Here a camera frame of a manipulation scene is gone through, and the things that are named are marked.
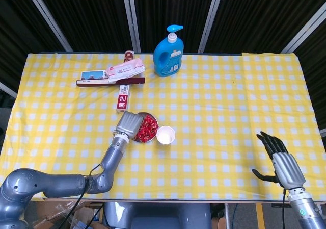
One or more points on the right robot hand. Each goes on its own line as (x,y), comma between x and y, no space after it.
(289,169)

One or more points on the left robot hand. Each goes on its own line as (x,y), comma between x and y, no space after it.
(130,125)

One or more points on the red candy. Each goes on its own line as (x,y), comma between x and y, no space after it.
(138,136)
(153,126)
(145,130)
(146,137)
(148,118)

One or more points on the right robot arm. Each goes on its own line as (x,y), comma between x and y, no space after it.
(305,211)

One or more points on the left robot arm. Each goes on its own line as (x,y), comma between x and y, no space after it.
(51,183)

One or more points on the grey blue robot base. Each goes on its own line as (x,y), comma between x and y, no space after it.
(158,216)

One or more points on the red white toothpaste box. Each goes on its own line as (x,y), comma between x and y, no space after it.
(123,101)

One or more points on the round metal plate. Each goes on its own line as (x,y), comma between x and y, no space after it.
(155,135)

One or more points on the white paper cup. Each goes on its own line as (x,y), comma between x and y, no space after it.
(165,136)

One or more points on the pink wet wipes pack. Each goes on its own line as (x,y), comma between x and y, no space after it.
(124,69)

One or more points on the long dark red box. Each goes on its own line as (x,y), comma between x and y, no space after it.
(89,83)

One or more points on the yellow checked tablecloth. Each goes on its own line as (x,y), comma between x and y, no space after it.
(203,137)

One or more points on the metal table leg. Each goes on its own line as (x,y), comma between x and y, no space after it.
(228,216)

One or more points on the blue detergent pump bottle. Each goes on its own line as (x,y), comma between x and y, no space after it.
(168,58)

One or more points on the clear plastic packaging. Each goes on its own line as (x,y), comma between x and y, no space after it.
(63,209)

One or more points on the brown cardboard box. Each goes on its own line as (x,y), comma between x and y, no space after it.
(48,211)

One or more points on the black pleated curtain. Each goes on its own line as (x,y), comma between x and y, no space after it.
(173,4)

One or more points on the aluminium frame post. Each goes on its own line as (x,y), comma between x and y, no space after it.
(49,20)
(211,20)
(7,89)
(132,20)
(303,37)

